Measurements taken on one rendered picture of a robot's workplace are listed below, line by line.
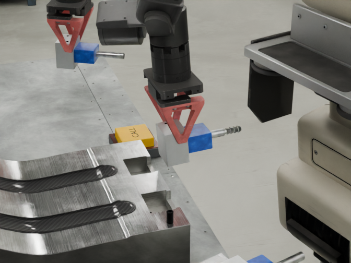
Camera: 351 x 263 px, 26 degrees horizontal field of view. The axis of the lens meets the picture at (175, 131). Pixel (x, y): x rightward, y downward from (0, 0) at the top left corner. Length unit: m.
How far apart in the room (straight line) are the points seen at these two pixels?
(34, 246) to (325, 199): 0.52
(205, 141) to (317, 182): 0.26
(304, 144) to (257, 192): 1.45
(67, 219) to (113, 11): 0.30
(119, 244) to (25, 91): 0.72
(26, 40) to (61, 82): 2.55
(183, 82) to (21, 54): 3.01
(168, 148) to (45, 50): 2.99
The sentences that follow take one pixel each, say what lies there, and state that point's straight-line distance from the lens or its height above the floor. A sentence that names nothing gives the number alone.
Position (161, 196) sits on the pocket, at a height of 0.88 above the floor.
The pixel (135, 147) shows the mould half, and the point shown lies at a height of 0.89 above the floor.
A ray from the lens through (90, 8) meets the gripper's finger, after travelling 1.50.
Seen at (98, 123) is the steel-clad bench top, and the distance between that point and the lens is 1.53.
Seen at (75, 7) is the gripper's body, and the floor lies 1.04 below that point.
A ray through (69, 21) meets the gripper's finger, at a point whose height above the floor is 1.02.
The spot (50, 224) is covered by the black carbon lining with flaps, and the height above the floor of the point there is 0.88.
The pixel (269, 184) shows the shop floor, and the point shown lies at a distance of 2.86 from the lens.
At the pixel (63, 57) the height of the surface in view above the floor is 0.93.
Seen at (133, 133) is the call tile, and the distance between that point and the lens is 1.41.
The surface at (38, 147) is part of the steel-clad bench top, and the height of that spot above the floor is 0.80.
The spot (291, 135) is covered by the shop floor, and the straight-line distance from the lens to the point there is 3.21.
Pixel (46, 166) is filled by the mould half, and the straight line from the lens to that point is 1.22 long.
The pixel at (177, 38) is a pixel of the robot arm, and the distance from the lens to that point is 1.09.
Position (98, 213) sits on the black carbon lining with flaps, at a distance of 1.10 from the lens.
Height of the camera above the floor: 1.49
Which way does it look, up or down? 28 degrees down
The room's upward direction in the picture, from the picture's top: straight up
